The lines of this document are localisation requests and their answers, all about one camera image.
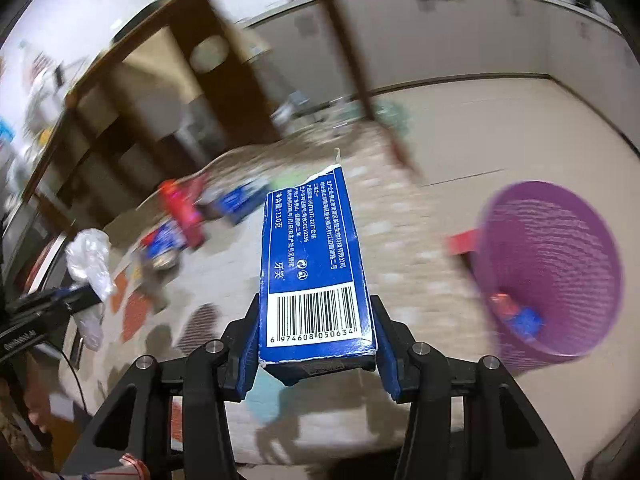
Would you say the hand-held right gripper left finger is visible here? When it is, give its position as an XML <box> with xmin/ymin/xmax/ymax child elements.
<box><xmin>60</xmin><ymin>292</ymin><xmax>261</xmax><ymax>480</ymax></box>

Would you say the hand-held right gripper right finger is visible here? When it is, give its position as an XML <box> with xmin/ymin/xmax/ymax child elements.
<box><xmin>370</xmin><ymin>295</ymin><xmax>576</xmax><ymax>480</ymax></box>

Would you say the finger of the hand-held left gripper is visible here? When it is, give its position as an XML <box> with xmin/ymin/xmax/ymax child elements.
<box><xmin>10</xmin><ymin>284</ymin><xmax>103</xmax><ymax>323</ymax></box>

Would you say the white plastic bag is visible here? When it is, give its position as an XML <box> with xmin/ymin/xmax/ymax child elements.
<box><xmin>65</xmin><ymin>228</ymin><xmax>115</xmax><ymax>352</ymax></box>

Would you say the blue toothpaste box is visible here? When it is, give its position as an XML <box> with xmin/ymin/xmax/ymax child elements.
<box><xmin>257</xmin><ymin>147</ymin><xmax>378</xmax><ymax>388</ymax></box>

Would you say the purple plastic basket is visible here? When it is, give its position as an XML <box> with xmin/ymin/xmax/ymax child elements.
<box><xmin>472</xmin><ymin>181</ymin><xmax>626</xmax><ymax>376</ymax></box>

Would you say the person's left hand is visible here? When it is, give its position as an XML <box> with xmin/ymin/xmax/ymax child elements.
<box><xmin>17</xmin><ymin>360</ymin><xmax>53</xmax><ymax>433</ymax></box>

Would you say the quilted patterned mat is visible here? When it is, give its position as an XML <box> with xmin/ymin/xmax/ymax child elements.
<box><xmin>50</xmin><ymin>125</ymin><xmax>551</xmax><ymax>466</ymax></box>

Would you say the small red packet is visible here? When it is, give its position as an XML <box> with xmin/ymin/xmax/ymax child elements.
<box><xmin>490</xmin><ymin>292</ymin><xmax>521</xmax><ymax>320</ymax></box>

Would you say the red flat card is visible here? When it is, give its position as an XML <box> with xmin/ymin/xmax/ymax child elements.
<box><xmin>447</xmin><ymin>229</ymin><xmax>482</xmax><ymax>256</ymax></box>

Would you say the small blue packet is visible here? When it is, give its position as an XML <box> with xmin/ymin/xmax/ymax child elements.
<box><xmin>507</xmin><ymin>307</ymin><xmax>546</xmax><ymax>338</ymax></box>

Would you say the long red package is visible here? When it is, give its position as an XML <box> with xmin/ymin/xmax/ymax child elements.
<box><xmin>157</xmin><ymin>179</ymin><xmax>206</xmax><ymax>251</ymax></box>

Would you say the wooden shelf unit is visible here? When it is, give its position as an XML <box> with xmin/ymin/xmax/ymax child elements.
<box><xmin>10</xmin><ymin>0</ymin><xmax>281</xmax><ymax>241</ymax></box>

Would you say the wooden table leg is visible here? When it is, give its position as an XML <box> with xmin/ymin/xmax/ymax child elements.
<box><xmin>310</xmin><ymin>0</ymin><xmax>426</xmax><ymax>186</ymax></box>

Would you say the white cabinet row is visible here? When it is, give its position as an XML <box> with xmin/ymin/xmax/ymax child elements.
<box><xmin>245</xmin><ymin>0</ymin><xmax>640</xmax><ymax>156</ymax></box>

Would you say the black cable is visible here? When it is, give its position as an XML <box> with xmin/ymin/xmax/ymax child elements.
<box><xmin>47</xmin><ymin>342</ymin><xmax>98</xmax><ymax>413</ymax></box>

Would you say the red white striped strap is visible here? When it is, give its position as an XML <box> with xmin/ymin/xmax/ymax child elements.
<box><xmin>117</xmin><ymin>452</ymin><xmax>151</xmax><ymax>480</ymax></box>

